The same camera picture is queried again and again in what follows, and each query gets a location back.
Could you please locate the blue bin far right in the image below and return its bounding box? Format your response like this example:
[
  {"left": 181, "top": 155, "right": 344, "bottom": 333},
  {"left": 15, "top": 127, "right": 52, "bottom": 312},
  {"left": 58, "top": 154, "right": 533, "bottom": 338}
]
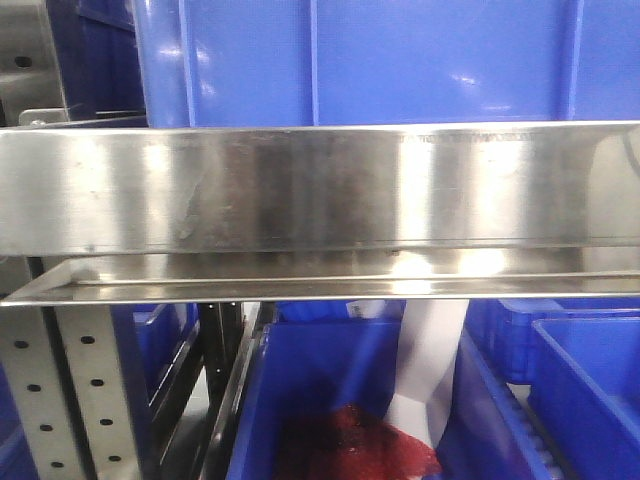
[{"left": 529, "top": 318, "right": 639, "bottom": 479}]

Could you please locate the blue bin right rear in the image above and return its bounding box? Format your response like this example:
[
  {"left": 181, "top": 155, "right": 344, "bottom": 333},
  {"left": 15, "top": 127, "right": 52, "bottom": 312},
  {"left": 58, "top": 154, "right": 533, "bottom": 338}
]
[{"left": 464, "top": 297, "right": 640, "bottom": 386}]

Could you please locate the blue bin lower left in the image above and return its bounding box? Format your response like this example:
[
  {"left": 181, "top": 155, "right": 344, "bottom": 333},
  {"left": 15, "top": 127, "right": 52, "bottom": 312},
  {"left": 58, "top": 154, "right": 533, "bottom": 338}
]
[{"left": 111, "top": 303, "right": 198, "bottom": 399}]

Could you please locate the black perforated rear post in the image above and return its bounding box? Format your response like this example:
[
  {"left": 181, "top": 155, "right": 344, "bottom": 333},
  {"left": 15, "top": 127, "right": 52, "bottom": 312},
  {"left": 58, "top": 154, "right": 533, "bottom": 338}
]
[{"left": 198, "top": 302, "right": 244, "bottom": 410}]

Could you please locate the perforated steel upright post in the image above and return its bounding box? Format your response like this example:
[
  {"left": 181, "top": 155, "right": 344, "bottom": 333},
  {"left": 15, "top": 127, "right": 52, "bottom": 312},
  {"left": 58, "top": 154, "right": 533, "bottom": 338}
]
[{"left": 1, "top": 306, "right": 158, "bottom": 479}]

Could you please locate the tilted blue bin behind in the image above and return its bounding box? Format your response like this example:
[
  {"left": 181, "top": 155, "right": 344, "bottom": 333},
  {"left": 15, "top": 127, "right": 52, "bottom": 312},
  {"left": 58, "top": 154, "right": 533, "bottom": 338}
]
[{"left": 276, "top": 299, "right": 406, "bottom": 323}]

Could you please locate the blue bin upper right shelf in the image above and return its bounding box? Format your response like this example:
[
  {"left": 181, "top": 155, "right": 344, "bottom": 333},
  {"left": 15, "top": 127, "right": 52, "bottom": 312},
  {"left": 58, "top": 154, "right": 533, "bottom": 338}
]
[{"left": 133, "top": 1, "right": 639, "bottom": 127}]

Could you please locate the blue bin with red cloth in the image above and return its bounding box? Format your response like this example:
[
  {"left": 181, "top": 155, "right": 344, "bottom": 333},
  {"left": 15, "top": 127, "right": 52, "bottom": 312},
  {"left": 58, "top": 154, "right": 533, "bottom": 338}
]
[{"left": 227, "top": 321, "right": 552, "bottom": 479}]

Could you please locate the blue bin shelf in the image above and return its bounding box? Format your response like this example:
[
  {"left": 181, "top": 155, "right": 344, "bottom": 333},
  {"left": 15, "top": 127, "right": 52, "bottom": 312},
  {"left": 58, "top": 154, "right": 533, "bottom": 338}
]
[
  {"left": 133, "top": 1, "right": 639, "bottom": 127},
  {"left": 45, "top": 1, "right": 145, "bottom": 120}
]

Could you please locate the blue bin upper left shelf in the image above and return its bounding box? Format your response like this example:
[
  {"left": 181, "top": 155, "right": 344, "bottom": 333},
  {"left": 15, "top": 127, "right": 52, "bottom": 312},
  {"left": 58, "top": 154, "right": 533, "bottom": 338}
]
[{"left": 45, "top": 1, "right": 145, "bottom": 120}]

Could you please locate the red mesh cloth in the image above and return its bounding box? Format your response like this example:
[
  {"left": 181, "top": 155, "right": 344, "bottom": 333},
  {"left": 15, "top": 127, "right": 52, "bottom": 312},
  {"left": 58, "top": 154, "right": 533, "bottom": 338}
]
[{"left": 272, "top": 404, "right": 443, "bottom": 479}]

